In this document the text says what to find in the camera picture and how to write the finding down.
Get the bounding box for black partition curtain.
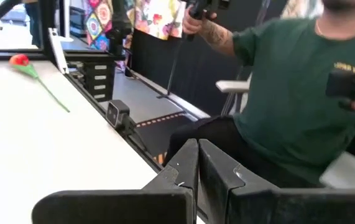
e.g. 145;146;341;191
130;27;259;118

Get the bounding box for floral patterned cloth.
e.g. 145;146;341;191
124;0;187;41

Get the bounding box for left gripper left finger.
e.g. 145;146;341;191
31;138;199;224

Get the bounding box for silver metal strut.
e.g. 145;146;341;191
47;27;70;75

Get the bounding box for black teleoperation handle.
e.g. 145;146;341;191
185;0;231;42
325;68;355;111

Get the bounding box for black drawer unit white labels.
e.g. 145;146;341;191
82;60;116;103

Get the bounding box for black mat orange-striped edge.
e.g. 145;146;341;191
135;111;196;166

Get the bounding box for colourful patchwork quilt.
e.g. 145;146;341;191
85;0;113;51

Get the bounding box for person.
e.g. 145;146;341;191
164;0;355;189

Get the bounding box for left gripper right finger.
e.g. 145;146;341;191
198;139;355;224

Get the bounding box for small black table camera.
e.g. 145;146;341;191
106;99;141;138

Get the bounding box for orange artificial tulip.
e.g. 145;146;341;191
8;54;71;113

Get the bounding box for white chair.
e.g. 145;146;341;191
216;79;355;190

